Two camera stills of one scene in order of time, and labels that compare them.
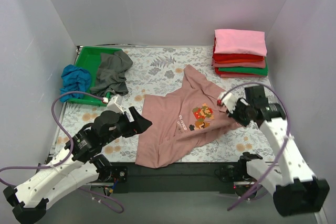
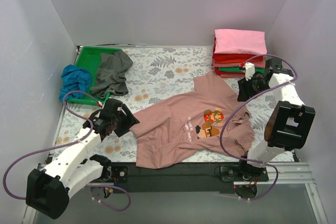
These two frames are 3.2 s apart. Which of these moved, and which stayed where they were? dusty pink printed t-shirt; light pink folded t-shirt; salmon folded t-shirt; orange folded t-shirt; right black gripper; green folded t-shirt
Moved: right black gripper; dusty pink printed t-shirt
Stayed: salmon folded t-shirt; light pink folded t-shirt; green folded t-shirt; orange folded t-shirt
